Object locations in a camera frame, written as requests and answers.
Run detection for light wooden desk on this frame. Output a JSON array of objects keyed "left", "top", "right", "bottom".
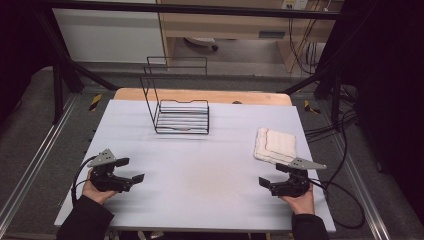
[{"left": 156, "top": 0, "right": 345, "bottom": 74}]

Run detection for yellow black tape strip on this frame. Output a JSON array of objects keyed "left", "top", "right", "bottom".
[
  {"left": 303, "top": 99, "right": 322, "bottom": 115},
  {"left": 88, "top": 93, "right": 103, "bottom": 112}
]

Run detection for person's left hand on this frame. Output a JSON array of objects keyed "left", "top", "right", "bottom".
[{"left": 81, "top": 168, "right": 118, "bottom": 205}]

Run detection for left hand-held gripper cable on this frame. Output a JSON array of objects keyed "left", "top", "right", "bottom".
[{"left": 70, "top": 154, "right": 98, "bottom": 205}]

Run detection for white cabinet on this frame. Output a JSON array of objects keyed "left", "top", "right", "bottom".
[{"left": 52, "top": 8, "right": 167, "bottom": 64}]

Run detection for black metal frame stand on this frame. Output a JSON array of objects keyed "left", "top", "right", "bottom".
[
  {"left": 31, "top": 6, "right": 119, "bottom": 125},
  {"left": 282, "top": 56, "right": 346, "bottom": 132}
]

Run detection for black horizontal frame bar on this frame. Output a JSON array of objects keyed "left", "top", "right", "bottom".
[{"left": 39, "top": 0, "right": 346, "bottom": 20}]

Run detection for white towel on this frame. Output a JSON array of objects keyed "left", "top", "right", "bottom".
[{"left": 253, "top": 127, "right": 298, "bottom": 165}]

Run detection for white chair base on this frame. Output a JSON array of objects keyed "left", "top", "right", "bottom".
[{"left": 183, "top": 36, "right": 220, "bottom": 52}]

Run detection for white foam mat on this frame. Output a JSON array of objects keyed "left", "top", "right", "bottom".
[{"left": 54, "top": 99, "right": 337, "bottom": 234}]

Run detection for person's right hand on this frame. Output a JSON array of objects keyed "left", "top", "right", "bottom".
[{"left": 279, "top": 183, "right": 316, "bottom": 216}]

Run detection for black floor cable bundle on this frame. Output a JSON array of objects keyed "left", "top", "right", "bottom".
[{"left": 303, "top": 84, "right": 359, "bottom": 143}]

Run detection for right hand-held gripper cable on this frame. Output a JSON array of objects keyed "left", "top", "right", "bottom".
[{"left": 309, "top": 178, "right": 366, "bottom": 231}]

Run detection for black wire rack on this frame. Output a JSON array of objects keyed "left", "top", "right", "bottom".
[{"left": 139, "top": 55, "right": 211, "bottom": 136}]

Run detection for white power strip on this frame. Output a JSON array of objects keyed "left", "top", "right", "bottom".
[{"left": 281, "top": 0, "right": 309, "bottom": 11}]

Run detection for hand-held gripper cable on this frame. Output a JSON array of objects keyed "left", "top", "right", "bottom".
[
  {"left": 70, "top": 154, "right": 98, "bottom": 205},
  {"left": 309, "top": 178, "right": 366, "bottom": 231}
]

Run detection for hanging black desk cables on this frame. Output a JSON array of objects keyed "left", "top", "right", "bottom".
[{"left": 287, "top": 16, "right": 322, "bottom": 76}]

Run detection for aluminium floor rail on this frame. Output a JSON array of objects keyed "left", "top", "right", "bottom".
[
  {"left": 331, "top": 133, "right": 392, "bottom": 240},
  {"left": 0, "top": 95, "right": 80, "bottom": 229}
]

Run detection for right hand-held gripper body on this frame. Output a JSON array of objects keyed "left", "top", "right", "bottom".
[{"left": 269, "top": 157, "right": 328, "bottom": 198}]

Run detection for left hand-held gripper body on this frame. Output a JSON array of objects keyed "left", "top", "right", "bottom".
[{"left": 87, "top": 148, "right": 134, "bottom": 194}]

